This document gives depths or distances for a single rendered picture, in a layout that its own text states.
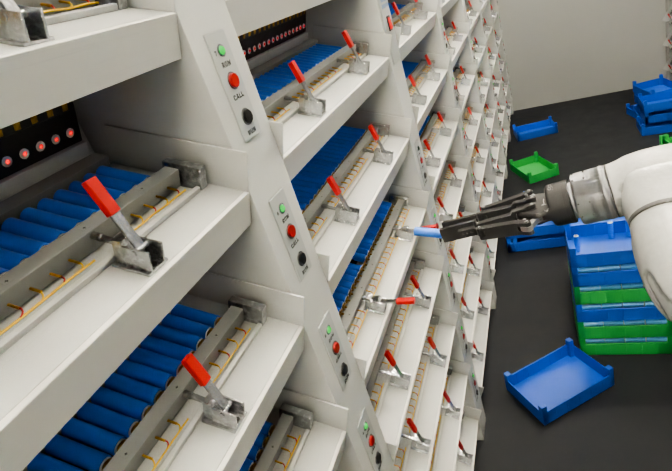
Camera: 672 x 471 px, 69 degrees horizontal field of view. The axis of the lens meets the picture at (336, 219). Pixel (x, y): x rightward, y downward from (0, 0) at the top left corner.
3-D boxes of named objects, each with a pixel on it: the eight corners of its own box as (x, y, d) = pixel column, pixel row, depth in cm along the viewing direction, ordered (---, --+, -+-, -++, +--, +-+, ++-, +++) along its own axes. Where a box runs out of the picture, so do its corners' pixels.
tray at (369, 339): (424, 222, 132) (429, 191, 127) (361, 399, 83) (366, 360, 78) (353, 207, 137) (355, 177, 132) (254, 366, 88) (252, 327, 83)
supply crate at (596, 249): (657, 229, 175) (656, 209, 172) (673, 260, 158) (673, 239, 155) (565, 238, 187) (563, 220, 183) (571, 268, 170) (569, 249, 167)
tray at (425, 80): (445, 81, 181) (452, 42, 174) (414, 141, 132) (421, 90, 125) (392, 74, 186) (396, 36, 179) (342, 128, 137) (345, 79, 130)
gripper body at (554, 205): (566, 170, 86) (513, 185, 91) (568, 192, 79) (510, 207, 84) (578, 207, 88) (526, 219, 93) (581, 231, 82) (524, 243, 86)
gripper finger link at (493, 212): (534, 198, 87) (535, 194, 88) (474, 211, 93) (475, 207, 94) (541, 217, 88) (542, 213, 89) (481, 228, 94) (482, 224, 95)
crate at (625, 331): (659, 300, 188) (658, 283, 185) (674, 336, 171) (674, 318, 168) (573, 305, 200) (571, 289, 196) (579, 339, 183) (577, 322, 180)
